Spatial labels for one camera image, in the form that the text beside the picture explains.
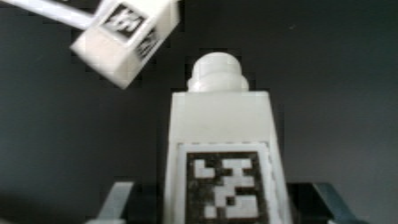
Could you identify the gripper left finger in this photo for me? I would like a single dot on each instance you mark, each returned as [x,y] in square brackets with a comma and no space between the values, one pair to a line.
[114,205]

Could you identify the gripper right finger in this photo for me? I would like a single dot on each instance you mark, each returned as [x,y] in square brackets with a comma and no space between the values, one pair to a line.
[320,206]

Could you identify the white leg with tag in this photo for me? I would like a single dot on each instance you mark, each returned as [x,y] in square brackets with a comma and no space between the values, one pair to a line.
[224,178]

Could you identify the white leg centre right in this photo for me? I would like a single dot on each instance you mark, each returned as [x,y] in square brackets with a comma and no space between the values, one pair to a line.
[121,39]

